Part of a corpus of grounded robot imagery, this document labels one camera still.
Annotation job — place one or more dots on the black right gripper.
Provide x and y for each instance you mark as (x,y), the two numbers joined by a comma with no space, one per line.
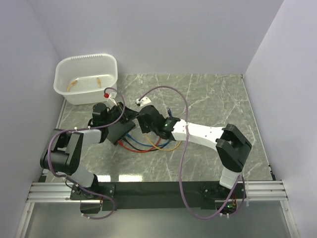
(144,128)

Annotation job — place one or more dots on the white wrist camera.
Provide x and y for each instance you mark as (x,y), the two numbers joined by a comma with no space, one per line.
(110,99)
(142,102)

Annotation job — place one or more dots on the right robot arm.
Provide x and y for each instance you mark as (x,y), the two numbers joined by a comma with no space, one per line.
(229,142)

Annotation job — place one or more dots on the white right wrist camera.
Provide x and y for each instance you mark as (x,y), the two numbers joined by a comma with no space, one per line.
(142,102)

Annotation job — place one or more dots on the aluminium rail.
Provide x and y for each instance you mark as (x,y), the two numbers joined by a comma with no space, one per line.
(252,190)

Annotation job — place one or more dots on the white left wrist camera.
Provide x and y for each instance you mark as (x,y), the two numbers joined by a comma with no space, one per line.
(110,99)

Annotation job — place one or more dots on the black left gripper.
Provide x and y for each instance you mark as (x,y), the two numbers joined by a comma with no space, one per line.
(129,114)

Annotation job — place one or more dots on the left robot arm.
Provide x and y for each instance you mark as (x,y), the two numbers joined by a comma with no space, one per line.
(106,124)

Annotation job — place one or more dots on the white plastic tub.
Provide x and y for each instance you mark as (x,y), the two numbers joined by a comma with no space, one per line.
(82,79)

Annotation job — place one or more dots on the black network switch box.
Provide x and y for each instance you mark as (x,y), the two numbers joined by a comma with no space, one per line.
(117,131)

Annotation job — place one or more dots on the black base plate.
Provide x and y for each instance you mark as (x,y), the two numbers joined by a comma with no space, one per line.
(154,195)

